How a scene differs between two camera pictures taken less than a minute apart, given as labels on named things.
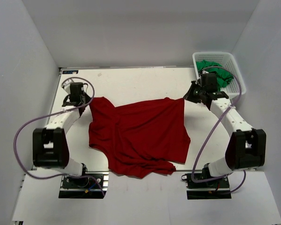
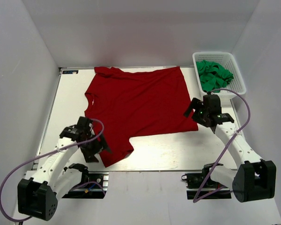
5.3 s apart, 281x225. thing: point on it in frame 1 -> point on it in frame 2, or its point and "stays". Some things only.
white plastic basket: (237, 86) stays
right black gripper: (189, 95) -> (196, 104)
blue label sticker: (70, 71) stays
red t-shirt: (140, 139) -> (123, 104)
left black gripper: (88, 98) -> (89, 155)
